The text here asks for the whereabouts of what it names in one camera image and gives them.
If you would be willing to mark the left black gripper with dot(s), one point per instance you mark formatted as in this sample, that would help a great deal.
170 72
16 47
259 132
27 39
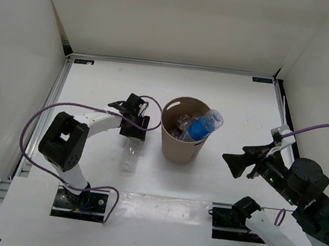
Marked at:
137 133

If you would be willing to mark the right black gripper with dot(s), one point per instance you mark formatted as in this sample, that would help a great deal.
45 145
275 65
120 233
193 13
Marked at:
258 155

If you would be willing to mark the clear plastic bottle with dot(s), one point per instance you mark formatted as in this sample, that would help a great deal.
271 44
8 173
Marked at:
131 154

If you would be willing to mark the blue label plastic bottle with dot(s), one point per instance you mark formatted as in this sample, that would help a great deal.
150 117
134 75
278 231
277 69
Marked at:
202 127

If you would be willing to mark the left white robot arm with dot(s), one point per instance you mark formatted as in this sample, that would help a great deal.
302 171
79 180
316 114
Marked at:
64 141

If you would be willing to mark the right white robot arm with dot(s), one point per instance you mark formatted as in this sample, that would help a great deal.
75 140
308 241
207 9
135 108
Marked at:
310 227

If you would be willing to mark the crushed bottles inside bin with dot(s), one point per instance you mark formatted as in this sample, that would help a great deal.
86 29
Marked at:
181 124

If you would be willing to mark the brown round waste bin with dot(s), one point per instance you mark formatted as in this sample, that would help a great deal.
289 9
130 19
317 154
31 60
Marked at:
174 150

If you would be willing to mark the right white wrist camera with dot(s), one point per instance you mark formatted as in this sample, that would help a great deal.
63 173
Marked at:
282 137

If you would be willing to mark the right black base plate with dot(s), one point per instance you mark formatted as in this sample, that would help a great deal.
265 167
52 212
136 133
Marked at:
228 224

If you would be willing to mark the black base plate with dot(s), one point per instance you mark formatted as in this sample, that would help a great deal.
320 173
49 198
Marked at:
228 224
88 206

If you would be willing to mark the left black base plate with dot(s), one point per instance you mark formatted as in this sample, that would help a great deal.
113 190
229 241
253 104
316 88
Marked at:
88 206

